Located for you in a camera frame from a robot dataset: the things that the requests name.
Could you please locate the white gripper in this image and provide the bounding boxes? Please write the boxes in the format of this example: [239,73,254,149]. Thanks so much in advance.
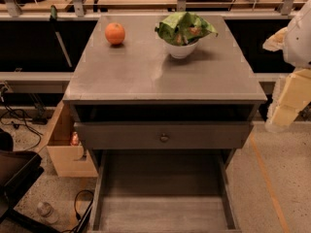
[262,0,311,133]

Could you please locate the green rice chip bag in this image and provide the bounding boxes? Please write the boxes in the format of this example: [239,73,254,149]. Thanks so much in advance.
[155,12,218,47]

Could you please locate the white ceramic bowl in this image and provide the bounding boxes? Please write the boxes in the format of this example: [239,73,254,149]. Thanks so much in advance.
[164,41,198,59]

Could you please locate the grey metal drawer cabinet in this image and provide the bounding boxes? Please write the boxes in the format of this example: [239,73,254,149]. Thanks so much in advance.
[62,14,268,233]

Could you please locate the round metal drawer knob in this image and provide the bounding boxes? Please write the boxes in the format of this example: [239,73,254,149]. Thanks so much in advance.
[159,133,169,143]

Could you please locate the orange fruit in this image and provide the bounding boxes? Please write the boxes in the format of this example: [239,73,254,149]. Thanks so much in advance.
[105,22,125,45]

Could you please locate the grey open lower drawer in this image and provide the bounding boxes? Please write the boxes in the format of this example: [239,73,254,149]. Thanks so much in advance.
[87,150,242,233]

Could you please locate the grey upper drawer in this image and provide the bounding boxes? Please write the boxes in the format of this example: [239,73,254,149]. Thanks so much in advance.
[74,122,254,150]

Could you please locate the light wooden box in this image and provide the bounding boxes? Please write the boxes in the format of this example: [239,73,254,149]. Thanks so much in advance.
[45,102,97,178]

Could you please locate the clear plastic bottle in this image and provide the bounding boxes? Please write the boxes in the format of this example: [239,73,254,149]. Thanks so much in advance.
[37,202,59,225]

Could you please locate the black office chair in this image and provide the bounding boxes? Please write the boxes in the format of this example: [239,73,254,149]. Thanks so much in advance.
[0,129,59,233]

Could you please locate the green handled tool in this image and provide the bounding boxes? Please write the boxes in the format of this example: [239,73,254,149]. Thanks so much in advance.
[50,5,73,68]

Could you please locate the black floor cable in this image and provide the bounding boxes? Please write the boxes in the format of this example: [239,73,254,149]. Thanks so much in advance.
[61,189,95,233]

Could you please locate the black cables on floor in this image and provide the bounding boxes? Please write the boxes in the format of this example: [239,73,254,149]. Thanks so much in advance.
[0,84,44,151]

